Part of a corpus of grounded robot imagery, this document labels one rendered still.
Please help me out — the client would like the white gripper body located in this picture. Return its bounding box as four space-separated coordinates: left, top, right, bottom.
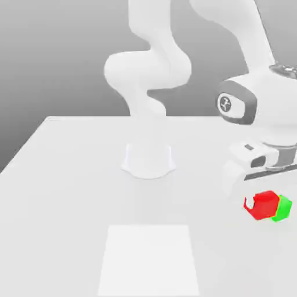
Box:
221 159 297 198

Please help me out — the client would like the small red cube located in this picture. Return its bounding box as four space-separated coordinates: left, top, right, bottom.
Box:
242 190 280 221

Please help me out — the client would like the small green cube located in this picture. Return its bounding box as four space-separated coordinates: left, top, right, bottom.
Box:
271 194 294 223

